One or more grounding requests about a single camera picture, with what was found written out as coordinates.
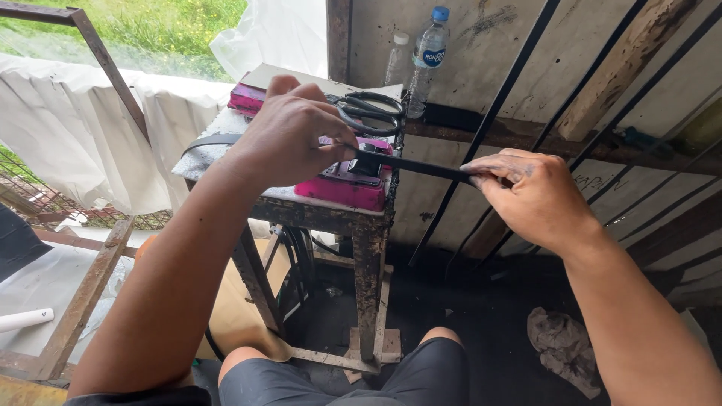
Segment white tube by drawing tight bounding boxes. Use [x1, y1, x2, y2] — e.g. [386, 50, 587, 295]
[0, 308, 55, 334]

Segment person's right hand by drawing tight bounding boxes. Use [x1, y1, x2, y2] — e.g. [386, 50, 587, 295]
[460, 148, 602, 256]

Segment blue tool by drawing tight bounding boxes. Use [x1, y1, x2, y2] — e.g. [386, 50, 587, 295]
[622, 126, 676, 160]

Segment clear plastic sheet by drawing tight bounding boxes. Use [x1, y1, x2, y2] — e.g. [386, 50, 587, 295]
[0, 226, 137, 364]

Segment brown cardboard sheet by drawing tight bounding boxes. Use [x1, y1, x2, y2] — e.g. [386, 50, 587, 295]
[194, 237, 295, 363]

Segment crumpled grey rag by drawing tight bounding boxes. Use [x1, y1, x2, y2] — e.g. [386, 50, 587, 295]
[527, 307, 604, 400]

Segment rusty vertical post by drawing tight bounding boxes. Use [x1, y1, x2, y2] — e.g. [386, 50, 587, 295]
[325, 0, 354, 85]

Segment white plastic bag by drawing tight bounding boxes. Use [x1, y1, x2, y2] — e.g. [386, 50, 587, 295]
[209, 0, 328, 83]

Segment dark grey shorts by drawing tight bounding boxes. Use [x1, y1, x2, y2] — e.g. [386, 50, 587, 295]
[218, 336, 470, 406]

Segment stained wooden work table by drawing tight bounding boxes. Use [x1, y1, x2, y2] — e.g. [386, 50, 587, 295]
[172, 63, 406, 385]

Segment person's left hand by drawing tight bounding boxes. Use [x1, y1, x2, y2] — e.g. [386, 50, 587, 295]
[224, 75, 359, 190]

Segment person's left leg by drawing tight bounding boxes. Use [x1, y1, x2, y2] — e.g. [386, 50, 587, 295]
[218, 345, 295, 387]

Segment orange round object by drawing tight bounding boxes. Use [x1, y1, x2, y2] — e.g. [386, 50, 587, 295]
[134, 233, 160, 263]

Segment rusty wooden beam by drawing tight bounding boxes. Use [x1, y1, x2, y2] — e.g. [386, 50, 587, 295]
[33, 217, 137, 382]

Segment bundle of black loops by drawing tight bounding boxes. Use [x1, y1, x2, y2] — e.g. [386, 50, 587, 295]
[270, 224, 318, 319]

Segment small clear bottle white cap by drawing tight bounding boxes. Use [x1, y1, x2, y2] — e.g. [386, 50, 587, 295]
[384, 32, 411, 88]

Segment water bottle blue cap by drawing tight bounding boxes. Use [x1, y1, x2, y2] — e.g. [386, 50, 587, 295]
[405, 6, 451, 120]

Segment wire mesh fence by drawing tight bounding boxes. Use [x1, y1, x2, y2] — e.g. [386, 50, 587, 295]
[0, 145, 173, 232]

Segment person's leg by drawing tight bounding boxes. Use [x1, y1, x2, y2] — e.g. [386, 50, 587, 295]
[218, 345, 295, 387]
[418, 326, 465, 348]

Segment cream board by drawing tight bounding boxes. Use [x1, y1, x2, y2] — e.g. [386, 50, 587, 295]
[240, 63, 405, 106]

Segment rusty metal frame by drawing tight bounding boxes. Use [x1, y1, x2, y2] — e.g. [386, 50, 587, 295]
[0, 0, 152, 144]

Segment black strap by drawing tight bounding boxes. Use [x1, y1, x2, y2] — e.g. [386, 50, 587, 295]
[182, 133, 480, 185]

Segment black scissors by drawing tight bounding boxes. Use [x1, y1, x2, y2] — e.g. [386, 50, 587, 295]
[326, 91, 406, 138]

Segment pink strap machine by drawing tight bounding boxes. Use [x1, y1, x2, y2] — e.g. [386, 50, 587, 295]
[293, 136, 394, 213]

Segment row of leaning black strips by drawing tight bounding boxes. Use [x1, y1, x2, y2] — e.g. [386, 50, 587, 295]
[408, 0, 722, 283]

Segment small pink box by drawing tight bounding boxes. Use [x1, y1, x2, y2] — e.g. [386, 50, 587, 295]
[227, 72, 269, 117]

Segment person's right leg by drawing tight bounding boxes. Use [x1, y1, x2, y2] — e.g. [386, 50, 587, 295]
[418, 326, 465, 348]

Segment leaning wooden plank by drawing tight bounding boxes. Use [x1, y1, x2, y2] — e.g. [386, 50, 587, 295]
[557, 0, 701, 143]

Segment dark grey panel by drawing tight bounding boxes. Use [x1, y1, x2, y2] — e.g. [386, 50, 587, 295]
[0, 203, 55, 284]

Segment rusty wall rail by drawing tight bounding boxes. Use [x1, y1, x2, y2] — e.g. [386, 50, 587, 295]
[403, 103, 722, 177]

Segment white hanging sheet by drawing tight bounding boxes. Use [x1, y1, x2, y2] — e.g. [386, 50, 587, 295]
[0, 53, 233, 216]

